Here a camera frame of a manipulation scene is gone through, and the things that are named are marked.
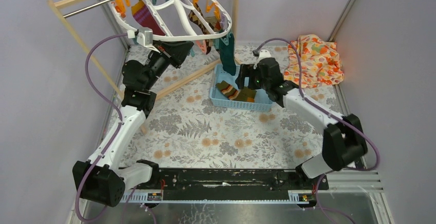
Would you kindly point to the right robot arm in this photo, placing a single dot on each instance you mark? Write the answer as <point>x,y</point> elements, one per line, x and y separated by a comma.
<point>343,140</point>

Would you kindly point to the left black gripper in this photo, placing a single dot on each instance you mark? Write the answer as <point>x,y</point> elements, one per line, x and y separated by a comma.
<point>170,55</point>

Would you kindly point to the olive orange sock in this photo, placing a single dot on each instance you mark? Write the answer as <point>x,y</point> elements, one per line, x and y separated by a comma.
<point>231,93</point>

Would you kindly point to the dark teal sock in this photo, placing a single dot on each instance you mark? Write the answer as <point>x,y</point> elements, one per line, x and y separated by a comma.
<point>226,50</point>

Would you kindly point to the light blue plastic basket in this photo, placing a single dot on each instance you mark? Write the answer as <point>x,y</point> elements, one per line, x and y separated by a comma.
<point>261,103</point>

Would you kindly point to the white plastic clip hanger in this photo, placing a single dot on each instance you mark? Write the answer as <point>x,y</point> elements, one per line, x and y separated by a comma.
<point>172,17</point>

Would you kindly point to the argyle brown sock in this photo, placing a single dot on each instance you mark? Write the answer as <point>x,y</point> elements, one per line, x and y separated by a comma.
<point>205,45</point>

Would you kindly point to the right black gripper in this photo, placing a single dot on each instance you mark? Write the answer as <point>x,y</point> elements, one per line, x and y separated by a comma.
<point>247,70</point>

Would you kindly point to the maroon purple striped sock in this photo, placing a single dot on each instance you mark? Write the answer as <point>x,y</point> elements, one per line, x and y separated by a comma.
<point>143,17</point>

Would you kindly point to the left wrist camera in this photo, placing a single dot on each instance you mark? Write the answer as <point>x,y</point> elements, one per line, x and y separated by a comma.
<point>142,36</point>

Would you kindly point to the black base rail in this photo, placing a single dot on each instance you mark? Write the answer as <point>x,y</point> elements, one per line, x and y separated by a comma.
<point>176,185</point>

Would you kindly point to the floral table mat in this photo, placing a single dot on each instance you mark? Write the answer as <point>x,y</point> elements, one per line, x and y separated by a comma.
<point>185,129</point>

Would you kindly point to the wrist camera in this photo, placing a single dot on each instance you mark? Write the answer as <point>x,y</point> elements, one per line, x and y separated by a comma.
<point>261,54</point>
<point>142,36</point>

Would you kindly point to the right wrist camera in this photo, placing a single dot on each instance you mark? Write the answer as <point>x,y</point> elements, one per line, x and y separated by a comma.
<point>261,54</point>

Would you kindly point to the orange floral cloth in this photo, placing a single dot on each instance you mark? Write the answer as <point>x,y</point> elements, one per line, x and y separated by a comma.
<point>319,60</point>

